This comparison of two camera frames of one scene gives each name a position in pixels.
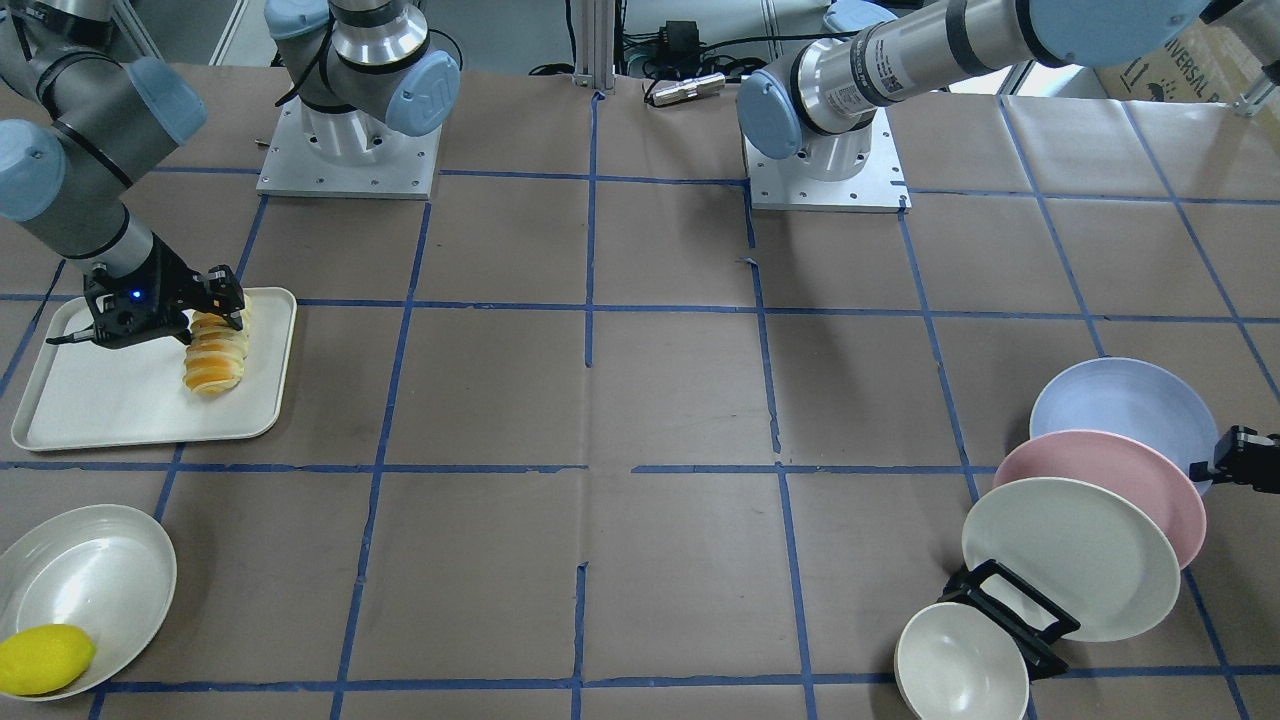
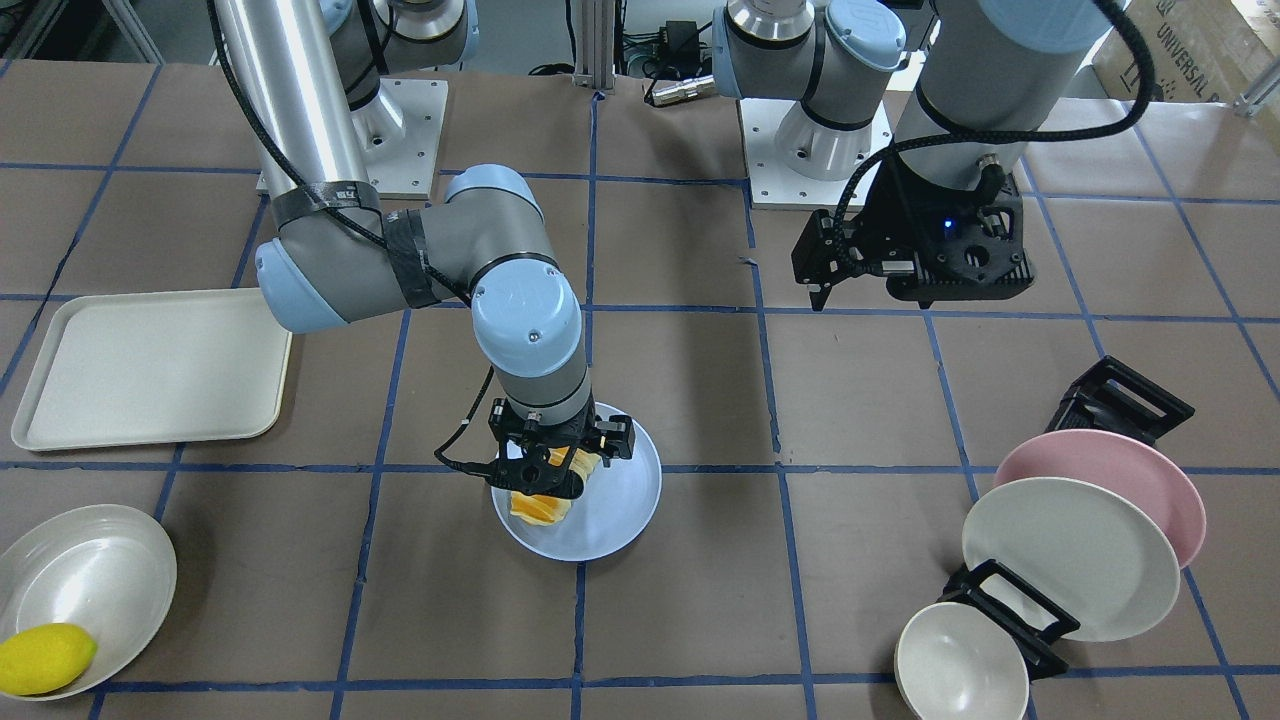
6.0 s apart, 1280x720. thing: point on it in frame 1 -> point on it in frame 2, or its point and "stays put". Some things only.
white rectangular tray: [84, 395] stays put
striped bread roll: [216, 354] -> [549, 511]
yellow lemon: [41, 659] stays put
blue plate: [1130, 398] -> [617, 508]
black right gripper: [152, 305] -> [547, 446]
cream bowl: [955, 662] stays put
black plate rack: [964, 588] stays put
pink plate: [1109, 460] stays put
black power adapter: [682, 37] stays put
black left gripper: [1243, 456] -> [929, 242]
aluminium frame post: [595, 41] stays put
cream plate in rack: [1085, 550] stays put
